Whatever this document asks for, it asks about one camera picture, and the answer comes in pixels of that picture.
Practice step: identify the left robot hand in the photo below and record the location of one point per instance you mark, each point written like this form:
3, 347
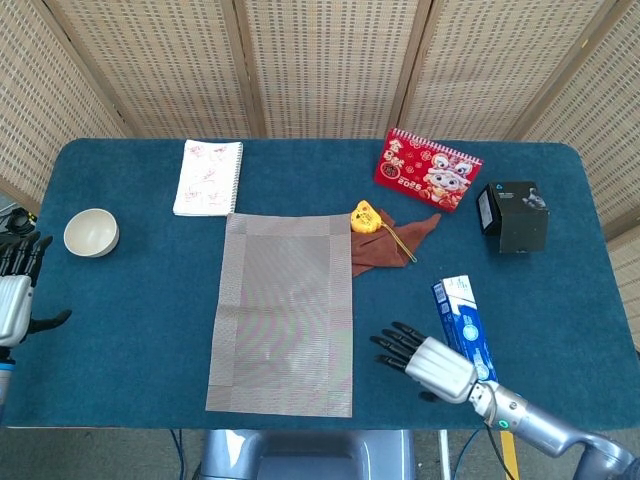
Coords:
12, 305

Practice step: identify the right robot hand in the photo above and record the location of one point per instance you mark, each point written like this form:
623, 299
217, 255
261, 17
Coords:
442, 370

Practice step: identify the white ceramic bowl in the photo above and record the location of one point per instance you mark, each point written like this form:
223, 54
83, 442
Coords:
92, 234

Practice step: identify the grey woven placemat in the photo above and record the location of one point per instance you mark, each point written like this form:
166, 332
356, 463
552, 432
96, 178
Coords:
285, 320

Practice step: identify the gray robot base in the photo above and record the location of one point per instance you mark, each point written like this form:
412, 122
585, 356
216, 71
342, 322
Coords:
300, 455

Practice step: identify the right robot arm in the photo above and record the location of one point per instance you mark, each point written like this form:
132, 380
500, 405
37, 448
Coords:
540, 425

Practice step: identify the blue and white carton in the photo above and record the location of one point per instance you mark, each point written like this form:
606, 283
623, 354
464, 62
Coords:
457, 310

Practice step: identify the white table leg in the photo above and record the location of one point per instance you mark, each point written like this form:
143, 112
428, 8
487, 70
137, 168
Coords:
444, 455

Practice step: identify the brown cloth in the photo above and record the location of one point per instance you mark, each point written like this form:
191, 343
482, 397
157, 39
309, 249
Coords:
380, 250

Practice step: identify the blue felt table cover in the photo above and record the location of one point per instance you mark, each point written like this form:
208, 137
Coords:
150, 300

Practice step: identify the black cardboard box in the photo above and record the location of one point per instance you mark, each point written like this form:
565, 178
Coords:
520, 220

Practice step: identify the red 2026 desk calendar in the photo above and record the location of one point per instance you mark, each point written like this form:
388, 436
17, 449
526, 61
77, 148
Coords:
415, 170

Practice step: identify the spiral notebook with red drawings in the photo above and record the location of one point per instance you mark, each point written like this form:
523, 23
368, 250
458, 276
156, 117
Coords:
207, 180

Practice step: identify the woven bamboo folding screen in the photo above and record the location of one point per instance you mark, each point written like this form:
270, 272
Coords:
325, 65

